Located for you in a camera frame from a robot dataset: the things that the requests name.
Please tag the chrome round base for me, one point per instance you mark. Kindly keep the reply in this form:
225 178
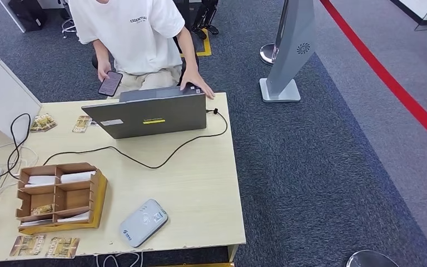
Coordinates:
371 259

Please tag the chrome stanchion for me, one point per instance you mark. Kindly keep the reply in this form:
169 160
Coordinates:
268 54

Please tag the black bag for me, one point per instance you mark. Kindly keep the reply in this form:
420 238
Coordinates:
27 14

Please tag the person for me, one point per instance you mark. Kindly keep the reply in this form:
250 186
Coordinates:
132 37

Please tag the person's right hand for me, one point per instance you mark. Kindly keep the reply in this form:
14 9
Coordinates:
103 68

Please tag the yellow floor tape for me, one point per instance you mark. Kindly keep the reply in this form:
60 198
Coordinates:
207 44

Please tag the white ID card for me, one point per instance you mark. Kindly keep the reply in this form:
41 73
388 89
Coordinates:
93 123

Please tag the chrome chair base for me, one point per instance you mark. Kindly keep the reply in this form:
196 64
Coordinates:
67 28

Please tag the black office chair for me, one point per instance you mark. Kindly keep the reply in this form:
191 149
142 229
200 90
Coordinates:
184 11

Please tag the person's left hand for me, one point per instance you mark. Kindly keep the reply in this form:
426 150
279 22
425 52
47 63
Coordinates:
195 79

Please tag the white card stack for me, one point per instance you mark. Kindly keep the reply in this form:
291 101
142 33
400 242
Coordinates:
78 177
40 181

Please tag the gold room key card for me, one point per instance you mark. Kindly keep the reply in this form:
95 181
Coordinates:
38 126
27 245
50 121
82 124
43 209
62 247

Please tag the grey laptop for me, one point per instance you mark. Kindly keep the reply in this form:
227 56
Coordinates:
147 116

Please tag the red floor tape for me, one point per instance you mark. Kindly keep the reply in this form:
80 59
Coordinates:
384 75

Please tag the wooden card organizer box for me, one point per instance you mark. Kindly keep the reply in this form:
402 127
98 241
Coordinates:
75 197

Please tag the grey card reader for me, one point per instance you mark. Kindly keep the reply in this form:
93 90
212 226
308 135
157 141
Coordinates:
143 223

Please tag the person's right forearm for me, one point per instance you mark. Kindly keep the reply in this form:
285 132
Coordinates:
101 51

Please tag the swirl logo kiosk stand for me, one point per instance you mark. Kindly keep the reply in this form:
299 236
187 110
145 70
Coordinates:
292 43

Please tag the black smartphone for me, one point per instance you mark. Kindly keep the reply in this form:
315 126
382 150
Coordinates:
110 83

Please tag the white cabinet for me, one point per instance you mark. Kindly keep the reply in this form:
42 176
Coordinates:
1 92

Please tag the black robot legs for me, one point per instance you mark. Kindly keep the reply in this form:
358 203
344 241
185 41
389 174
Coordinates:
205 17

